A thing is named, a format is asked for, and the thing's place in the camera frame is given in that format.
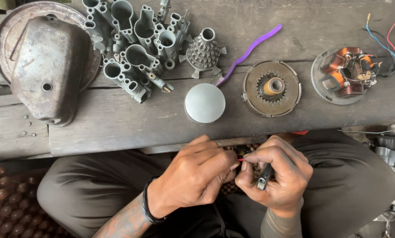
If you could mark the grey engine casing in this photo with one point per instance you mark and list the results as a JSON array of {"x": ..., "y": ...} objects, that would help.
[{"x": 392, "y": 150}]

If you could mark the grey stepped gear cluster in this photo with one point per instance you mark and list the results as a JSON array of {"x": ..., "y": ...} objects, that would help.
[{"x": 202, "y": 54}]

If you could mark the black handheld tool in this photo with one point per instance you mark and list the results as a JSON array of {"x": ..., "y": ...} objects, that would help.
[{"x": 265, "y": 177}]

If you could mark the pile of grey carburetor bodies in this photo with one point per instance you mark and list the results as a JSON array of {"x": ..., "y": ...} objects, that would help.
[{"x": 134, "y": 56}]

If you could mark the stator plate with copper coils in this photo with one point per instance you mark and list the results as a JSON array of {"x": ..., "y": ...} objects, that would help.
[{"x": 336, "y": 79}]

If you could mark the small red object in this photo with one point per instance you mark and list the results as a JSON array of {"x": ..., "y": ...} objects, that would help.
[{"x": 300, "y": 133}]

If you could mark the rusty metal engine cover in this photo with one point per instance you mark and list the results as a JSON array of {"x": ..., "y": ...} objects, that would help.
[{"x": 49, "y": 62}]

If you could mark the silver piston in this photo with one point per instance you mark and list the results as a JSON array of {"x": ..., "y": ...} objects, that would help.
[{"x": 204, "y": 103}]

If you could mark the round clutch assembly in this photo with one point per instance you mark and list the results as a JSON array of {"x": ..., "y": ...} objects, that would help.
[{"x": 260, "y": 99}]

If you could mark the brown wooden bead seat mat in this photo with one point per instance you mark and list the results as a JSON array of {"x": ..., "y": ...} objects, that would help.
[{"x": 6, "y": 205}]

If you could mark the person's left hand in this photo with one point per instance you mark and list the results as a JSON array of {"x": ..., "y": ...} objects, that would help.
[{"x": 187, "y": 178}]

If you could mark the person's right hand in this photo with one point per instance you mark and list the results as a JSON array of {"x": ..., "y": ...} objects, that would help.
[{"x": 283, "y": 181}]

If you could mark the round rusty metal plate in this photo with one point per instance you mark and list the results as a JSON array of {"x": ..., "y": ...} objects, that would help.
[{"x": 9, "y": 29}]

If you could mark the purple toothbrush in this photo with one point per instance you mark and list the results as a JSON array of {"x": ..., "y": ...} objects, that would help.
[{"x": 250, "y": 49}]

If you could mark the person's grey trousers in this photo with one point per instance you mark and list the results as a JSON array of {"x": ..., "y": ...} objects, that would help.
[{"x": 342, "y": 185}]

